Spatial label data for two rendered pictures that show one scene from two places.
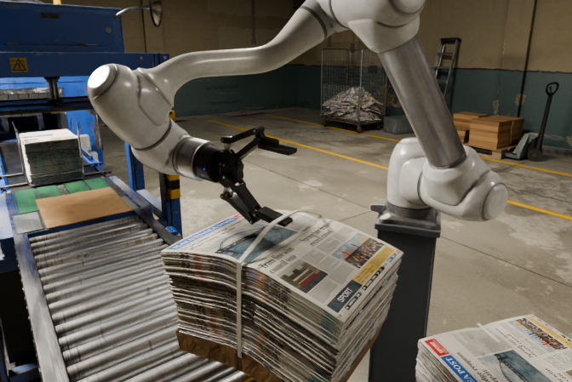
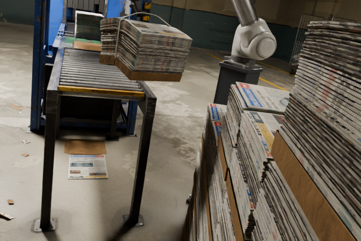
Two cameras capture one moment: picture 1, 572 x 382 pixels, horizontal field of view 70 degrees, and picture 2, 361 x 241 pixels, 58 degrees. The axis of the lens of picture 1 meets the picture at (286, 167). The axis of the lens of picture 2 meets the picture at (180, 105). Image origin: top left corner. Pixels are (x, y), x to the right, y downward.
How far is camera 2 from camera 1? 104 cm
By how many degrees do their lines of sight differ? 16
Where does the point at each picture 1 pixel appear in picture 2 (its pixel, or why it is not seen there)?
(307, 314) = (134, 33)
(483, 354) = not seen: hidden behind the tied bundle
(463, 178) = (251, 31)
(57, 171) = (89, 33)
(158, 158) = not seen: outside the picture
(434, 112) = not seen: outside the picture
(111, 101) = not seen: outside the picture
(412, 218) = (238, 61)
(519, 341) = not seen: hidden behind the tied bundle
